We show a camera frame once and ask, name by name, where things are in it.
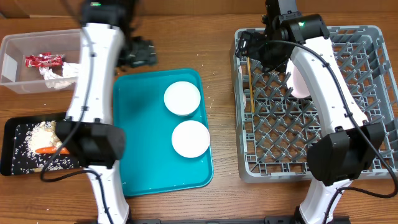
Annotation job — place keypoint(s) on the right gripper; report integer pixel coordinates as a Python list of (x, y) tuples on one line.
[(258, 39)]

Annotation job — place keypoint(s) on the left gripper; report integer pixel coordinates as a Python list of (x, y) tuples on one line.
[(143, 53)]

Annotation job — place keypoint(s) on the wooden chopstick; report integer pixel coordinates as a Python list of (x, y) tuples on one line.
[(250, 84)]

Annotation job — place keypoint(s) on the large pink plate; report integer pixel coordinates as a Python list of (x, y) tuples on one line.
[(295, 81)]

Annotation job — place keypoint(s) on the white plastic fork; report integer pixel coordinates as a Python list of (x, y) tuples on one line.
[(244, 101)]

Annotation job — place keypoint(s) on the white bowl with scraps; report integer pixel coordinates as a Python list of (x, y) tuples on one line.
[(182, 98)]

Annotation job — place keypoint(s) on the white tissue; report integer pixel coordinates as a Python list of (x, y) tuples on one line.
[(70, 72)]

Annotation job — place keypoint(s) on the grey dishwasher rack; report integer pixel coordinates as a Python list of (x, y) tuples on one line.
[(272, 143)]

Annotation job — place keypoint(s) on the red snack wrapper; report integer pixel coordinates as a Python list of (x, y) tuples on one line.
[(44, 60)]

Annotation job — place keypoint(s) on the orange carrot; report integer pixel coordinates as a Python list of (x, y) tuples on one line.
[(51, 150)]

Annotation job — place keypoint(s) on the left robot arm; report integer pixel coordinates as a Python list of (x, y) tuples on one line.
[(88, 132)]

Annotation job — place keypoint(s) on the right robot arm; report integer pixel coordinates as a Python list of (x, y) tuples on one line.
[(348, 140)]

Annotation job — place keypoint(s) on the black waste tray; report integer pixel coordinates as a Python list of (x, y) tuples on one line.
[(9, 133)]

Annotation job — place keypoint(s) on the clear plastic bin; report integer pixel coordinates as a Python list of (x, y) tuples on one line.
[(16, 76)]

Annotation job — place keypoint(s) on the food scraps pile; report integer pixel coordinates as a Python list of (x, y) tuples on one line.
[(28, 138)]

